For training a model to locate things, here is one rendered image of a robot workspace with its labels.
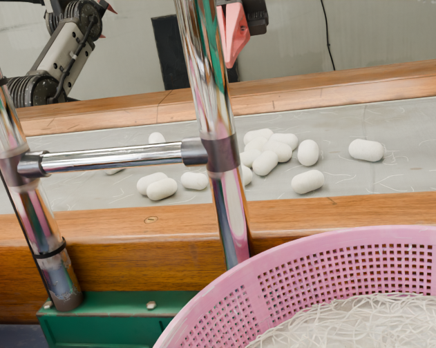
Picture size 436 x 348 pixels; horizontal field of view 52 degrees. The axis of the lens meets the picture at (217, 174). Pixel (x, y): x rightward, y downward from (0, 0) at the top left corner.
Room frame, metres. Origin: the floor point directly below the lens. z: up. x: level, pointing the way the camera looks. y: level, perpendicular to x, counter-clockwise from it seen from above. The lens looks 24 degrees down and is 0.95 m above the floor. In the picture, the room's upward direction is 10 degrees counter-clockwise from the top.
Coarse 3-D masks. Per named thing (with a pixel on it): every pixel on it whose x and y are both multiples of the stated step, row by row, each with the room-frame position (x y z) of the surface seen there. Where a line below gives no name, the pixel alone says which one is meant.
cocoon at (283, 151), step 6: (264, 144) 0.47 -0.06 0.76; (270, 144) 0.46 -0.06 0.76; (276, 144) 0.46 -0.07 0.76; (282, 144) 0.45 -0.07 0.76; (264, 150) 0.46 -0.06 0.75; (270, 150) 0.46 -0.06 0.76; (276, 150) 0.45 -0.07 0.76; (282, 150) 0.45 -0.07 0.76; (288, 150) 0.45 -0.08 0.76; (282, 156) 0.44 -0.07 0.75; (288, 156) 0.44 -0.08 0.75
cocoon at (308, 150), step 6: (300, 144) 0.45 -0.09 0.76; (306, 144) 0.44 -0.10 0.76; (312, 144) 0.44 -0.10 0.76; (300, 150) 0.43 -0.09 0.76; (306, 150) 0.43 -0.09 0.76; (312, 150) 0.43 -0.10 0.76; (318, 150) 0.44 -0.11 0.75; (300, 156) 0.43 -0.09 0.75; (306, 156) 0.42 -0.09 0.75; (312, 156) 0.42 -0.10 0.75; (318, 156) 0.43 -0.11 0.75; (306, 162) 0.42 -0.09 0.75; (312, 162) 0.42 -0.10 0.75
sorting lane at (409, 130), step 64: (128, 128) 0.68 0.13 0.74; (192, 128) 0.63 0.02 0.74; (256, 128) 0.58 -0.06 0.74; (320, 128) 0.53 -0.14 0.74; (384, 128) 0.50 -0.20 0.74; (0, 192) 0.52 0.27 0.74; (64, 192) 0.48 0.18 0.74; (128, 192) 0.45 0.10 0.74; (192, 192) 0.42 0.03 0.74; (256, 192) 0.39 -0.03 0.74; (320, 192) 0.37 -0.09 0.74; (384, 192) 0.35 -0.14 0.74
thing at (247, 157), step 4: (244, 152) 0.45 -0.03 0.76; (248, 152) 0.45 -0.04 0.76; (252, 152) 0.45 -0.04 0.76; (256, 152) 0.45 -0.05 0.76; (260, 152) 0.46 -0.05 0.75; (240, 156) 0.45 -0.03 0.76; (244, 156) 0.45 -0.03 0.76; (248, 156) 0.45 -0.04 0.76; (252, 156) 0.45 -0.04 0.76; (256, 156) 0.45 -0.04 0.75; (240, 160) 0.44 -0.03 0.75; (244, 160) 0.44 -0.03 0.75; (248, 160) 0.44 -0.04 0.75; (252, 160) 0.45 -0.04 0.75; (244, 164) 0.44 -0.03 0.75; (248, 164) 0.44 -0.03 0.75; (252, 164) 0.45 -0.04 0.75
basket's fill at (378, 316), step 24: (312, 312) 0.23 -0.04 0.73; (336, 312) 0.22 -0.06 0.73; (360, 312) 0.22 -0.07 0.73; (384, 312) 0.22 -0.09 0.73; (408, 312) 0.22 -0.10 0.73; (432, 312) 0.21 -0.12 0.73; (264, 336) 0.22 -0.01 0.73; (288, 336) 0.21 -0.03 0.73; (312, 336) 0.21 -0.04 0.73; (336, 336) 0.20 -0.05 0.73; (360, 336) 0.20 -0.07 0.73; (384, 336) 0.20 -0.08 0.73; (408, 336) 0.20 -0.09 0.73; (432, 336) 0.19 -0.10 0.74
